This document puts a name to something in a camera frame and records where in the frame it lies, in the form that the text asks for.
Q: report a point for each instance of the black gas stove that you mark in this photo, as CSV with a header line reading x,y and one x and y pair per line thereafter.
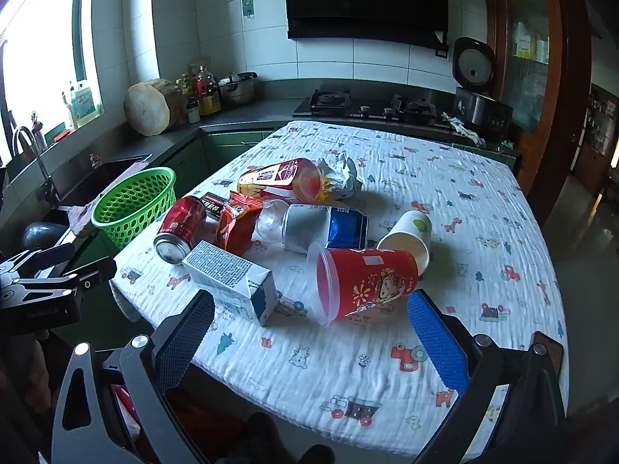
x,y
367,110

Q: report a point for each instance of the pink dish cloth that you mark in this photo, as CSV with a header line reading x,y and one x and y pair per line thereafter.
x,y
80,217

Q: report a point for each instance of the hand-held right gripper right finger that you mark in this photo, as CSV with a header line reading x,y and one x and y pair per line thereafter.
x,y
435,343

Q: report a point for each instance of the green wall sticker hook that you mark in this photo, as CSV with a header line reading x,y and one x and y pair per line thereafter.
x,y
247,6

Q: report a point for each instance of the window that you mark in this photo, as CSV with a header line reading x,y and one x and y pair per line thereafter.
x,y
43,48

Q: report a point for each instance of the red snack packet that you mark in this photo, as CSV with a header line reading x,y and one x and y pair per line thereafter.
x,y
237,226

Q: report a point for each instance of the small black packet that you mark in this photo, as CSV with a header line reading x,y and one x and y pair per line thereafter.
x,y
213,203

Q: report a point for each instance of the printed white tablecloth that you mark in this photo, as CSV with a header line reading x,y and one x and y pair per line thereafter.
x,y
314,377

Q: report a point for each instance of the red and yellow drink bottle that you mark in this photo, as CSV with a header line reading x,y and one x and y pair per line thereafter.
x,y
275,176

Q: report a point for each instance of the white and blue milk carton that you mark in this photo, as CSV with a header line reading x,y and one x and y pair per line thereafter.
x,y
222,270

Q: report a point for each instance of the yellow and silver wrapper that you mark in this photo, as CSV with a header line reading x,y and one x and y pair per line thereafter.
x,y
339,174

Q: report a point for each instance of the white rag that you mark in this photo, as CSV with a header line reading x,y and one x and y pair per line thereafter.
x,y
459,126

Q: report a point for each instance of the white paper cup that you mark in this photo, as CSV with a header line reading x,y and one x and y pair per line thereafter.
x,y
411,234

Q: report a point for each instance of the kitchen sink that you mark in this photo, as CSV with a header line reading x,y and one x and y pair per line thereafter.
x,y
111,169

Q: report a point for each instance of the steel faucet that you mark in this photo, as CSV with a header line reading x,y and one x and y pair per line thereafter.
x,y
46,174

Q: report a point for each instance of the steel cooking pot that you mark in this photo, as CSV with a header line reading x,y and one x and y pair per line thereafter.
x,y
237,92

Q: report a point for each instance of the yellow-capped sauce bottle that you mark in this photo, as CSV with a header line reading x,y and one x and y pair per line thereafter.
x,y
185,88

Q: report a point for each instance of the wooden glass-door cabinet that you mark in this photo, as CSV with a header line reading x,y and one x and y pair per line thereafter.
x,y
556,106

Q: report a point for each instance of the round wooden chopping block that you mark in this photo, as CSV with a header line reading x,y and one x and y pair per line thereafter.
x,y
145,109

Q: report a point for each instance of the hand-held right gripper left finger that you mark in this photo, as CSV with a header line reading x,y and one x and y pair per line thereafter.
x,y
184,338

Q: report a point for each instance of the green kitchen cabinets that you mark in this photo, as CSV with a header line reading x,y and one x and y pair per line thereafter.
x,y
222,147

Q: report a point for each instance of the dark round bowl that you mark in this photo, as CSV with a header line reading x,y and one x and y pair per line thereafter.
x,y
41,234

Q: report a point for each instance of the black range hood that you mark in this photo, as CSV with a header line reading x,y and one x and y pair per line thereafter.
x,y
367,0

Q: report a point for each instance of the black rice cooker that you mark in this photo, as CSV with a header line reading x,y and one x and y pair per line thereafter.
x,y
476,106

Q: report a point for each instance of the green plastic basket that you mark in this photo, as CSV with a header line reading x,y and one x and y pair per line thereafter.
x,y
126,212

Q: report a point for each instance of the dish soap bottle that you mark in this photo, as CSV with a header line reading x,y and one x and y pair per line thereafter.
x,y
84,104

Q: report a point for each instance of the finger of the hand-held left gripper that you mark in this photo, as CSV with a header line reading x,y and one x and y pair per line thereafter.
x,y
82,274
46,257

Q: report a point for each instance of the large cooking oil bottle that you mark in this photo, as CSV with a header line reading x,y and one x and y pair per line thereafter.
x,y
208,96

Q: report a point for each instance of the red drink can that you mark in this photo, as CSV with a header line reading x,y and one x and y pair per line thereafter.
x,y
181,222

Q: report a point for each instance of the cluttered background shelf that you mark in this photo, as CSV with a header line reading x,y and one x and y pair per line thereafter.
x,y
599,125

